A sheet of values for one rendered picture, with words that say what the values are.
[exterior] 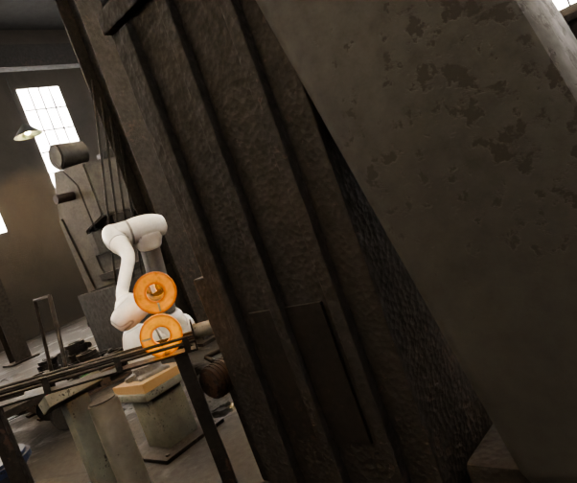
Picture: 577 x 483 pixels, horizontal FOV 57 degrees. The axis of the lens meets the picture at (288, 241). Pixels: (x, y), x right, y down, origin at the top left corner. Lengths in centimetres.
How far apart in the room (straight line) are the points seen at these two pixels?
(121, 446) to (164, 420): 68
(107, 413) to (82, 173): 556
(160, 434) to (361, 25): 235
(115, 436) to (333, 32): 172
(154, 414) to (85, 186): 503
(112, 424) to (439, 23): 184
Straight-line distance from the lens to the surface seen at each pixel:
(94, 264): 794
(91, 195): 755
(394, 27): 117
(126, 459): 236
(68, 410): 243
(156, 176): 528
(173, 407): 301
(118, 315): 232
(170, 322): 202
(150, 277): 200
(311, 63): 128
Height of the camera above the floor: 101
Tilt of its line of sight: 4 degrees down
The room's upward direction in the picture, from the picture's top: 20 degrees counter-clockwise
